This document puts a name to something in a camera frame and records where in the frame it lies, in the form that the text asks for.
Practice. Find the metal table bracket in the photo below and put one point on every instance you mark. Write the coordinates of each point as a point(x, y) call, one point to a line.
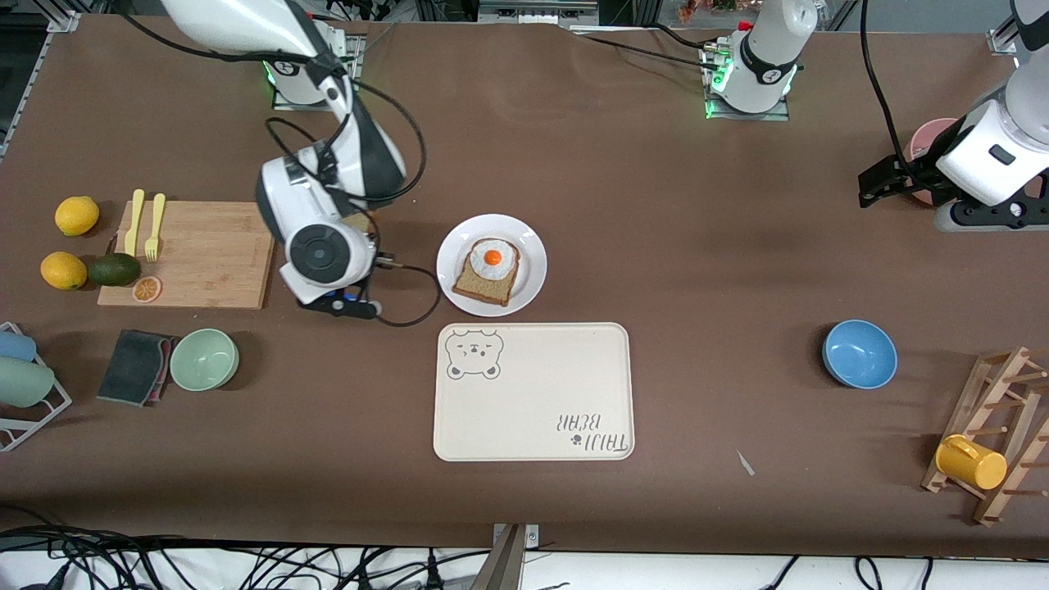
point(510, 557)

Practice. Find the pink bowl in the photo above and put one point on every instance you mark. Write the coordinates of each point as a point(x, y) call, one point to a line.
point(930, 135)

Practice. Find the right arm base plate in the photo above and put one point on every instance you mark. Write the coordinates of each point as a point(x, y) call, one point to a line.
point(287, 102)

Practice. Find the dark grey cloth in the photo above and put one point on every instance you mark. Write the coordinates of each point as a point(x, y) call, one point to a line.
point(131, 367)

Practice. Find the pale green cup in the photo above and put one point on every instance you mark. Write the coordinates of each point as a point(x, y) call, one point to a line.
point(24, 383)

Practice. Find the yellow cup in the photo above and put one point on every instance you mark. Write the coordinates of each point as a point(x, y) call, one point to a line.
point(971, 463)

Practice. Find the pale green bowl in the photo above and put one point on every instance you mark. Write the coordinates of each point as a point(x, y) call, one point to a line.
point(204, 360)

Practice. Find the green avocado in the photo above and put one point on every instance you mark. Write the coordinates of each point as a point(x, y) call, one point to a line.
point(115, 270)

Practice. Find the cream bear print tray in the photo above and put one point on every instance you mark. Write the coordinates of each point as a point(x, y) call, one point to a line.
point(533, 393)

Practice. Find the white round plate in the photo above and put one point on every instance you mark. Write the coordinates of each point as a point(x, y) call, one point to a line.
point(531, 246)

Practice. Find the small grey tape scrap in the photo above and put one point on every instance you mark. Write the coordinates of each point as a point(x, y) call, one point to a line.
point(745, 463)

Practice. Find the wooden cutting board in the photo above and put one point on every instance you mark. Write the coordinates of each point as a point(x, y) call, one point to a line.
point(205, 262)

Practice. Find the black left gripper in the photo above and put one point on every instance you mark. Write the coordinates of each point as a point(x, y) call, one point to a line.
point(912, 174)

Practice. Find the yellow plastic knife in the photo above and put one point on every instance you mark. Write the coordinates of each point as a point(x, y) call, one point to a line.
point(133, 221)

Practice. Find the light blue cup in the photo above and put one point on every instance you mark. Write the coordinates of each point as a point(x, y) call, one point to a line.
point(16, 346)

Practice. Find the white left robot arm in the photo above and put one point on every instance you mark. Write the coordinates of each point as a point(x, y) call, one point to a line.
point(766, 57)

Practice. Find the wooden peg drying rack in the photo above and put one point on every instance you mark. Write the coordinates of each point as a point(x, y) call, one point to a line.
point(1004, 385)

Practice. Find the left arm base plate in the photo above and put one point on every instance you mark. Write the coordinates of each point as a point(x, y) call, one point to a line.
point(746, 115)

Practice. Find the fried egg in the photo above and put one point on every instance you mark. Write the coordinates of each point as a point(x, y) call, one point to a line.
point(493, 258)

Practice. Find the yellow lemon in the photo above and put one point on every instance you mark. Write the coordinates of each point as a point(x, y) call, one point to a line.
point(77, 215)
point(63, 271)

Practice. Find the orange slice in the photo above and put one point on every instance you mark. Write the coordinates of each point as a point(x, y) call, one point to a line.
point(147, 289)

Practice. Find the yellow plastic fork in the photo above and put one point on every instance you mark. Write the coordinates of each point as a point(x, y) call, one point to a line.
point(154, 225)

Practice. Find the blue bowl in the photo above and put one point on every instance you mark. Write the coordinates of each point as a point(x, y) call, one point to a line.
point(860, 354)

